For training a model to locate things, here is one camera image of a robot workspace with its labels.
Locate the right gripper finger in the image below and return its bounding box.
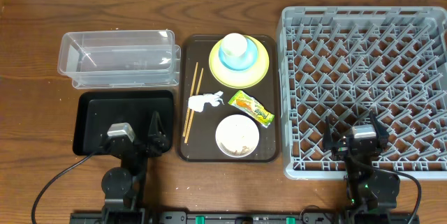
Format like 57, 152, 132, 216
369, 111, 389, 144
322, 117, 334, 151

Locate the white napkin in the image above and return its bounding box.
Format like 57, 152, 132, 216
188, 91, 224, 112

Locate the white small bowl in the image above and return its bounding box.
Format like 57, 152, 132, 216
215, 114, 260, 158

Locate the green snack wrapper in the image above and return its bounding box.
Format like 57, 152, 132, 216
228, 90, 274, 128

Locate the white cup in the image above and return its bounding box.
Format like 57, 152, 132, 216
220, 33, 248, 57

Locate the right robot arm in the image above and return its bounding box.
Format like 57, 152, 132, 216
323, 112, 400, 223

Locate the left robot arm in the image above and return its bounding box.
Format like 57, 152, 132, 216
101, 111, 172, 223

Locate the black waste tray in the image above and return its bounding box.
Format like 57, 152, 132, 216
73, 90, 174, 156

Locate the grey dishwasher rack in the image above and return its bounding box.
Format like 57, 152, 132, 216
277, 6, 446, 180

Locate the brown serving tray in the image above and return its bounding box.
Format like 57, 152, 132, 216
177, 35, 281, 163

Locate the yellow plate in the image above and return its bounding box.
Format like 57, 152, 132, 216
209, 35, 270, 89

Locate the clear plastic bin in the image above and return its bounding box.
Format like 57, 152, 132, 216
57, 29, 181, 89

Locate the light blue bowl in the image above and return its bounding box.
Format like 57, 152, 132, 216
219, 38, 258, 71

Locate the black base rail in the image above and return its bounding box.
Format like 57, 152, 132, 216
68, 210, 420, 224

